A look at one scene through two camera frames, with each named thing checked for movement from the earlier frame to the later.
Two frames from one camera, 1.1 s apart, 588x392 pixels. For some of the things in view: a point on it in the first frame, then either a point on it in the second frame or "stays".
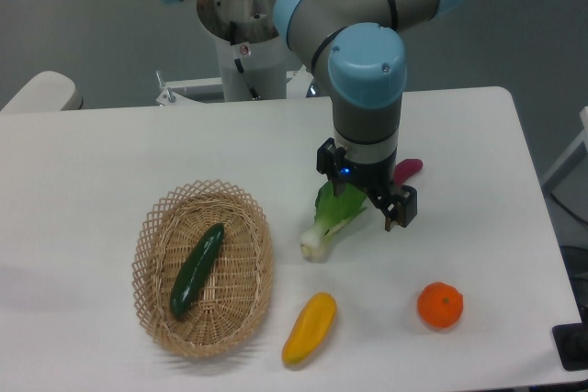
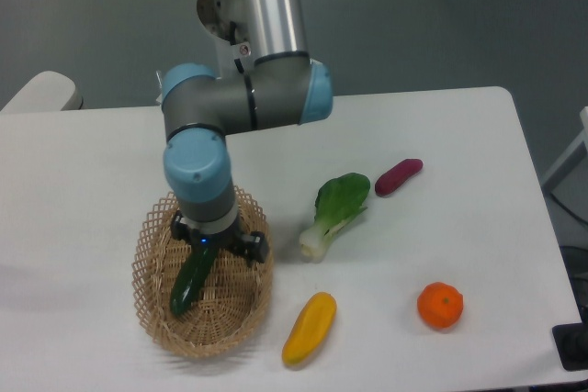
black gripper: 374,178 -> 253,245
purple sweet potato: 405,169 stays
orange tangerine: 440,305 stays
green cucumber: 193,270 stays
